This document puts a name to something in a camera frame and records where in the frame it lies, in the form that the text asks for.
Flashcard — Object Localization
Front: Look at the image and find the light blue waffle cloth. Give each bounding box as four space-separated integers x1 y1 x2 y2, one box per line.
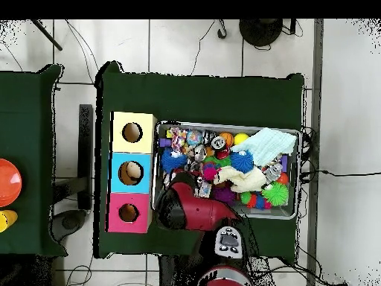
230 127 298 167

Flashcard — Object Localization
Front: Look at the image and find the black upright panel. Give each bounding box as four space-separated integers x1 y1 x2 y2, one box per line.
77 104 94 210

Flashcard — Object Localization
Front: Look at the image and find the dark green tablecloth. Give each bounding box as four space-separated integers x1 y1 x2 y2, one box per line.
0 63 67 257
93 60 305 263

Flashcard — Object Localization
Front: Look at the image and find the black round stand base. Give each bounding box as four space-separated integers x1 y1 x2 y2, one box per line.
238 19 284 48

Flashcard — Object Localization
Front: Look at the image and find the shallow silver mesh bin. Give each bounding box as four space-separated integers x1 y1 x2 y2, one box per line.
151 120 301 220

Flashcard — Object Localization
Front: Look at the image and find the black cable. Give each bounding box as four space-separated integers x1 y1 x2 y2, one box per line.
300 168 381 177

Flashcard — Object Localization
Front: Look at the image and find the yellow plastic toy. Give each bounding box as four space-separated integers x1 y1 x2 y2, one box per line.
0 209 19 233

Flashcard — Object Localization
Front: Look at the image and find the green spiky ball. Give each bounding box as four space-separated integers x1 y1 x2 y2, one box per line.
261 181 289 207

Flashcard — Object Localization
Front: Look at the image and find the orange toy basketball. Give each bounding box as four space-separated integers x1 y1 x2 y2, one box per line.
220 131 235 147

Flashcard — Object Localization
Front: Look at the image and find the blue spiky ball with eyes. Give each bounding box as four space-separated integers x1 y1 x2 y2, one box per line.
160 148 188 174

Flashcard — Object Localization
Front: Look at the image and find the yellow ball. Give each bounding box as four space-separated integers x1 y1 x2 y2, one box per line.
233 133 250 146

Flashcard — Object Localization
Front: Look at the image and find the cream waffle cloth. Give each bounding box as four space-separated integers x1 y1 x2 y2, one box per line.
214 165 267 193

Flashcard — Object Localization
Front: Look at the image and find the wooden box with three holes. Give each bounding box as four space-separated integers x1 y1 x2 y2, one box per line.
105 111 158 234

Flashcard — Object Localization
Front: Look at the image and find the orange plastic bowl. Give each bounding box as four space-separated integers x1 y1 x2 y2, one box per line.
0 158 23 209

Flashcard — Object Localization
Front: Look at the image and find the black rod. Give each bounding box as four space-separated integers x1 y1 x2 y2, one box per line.
30 19 63 51

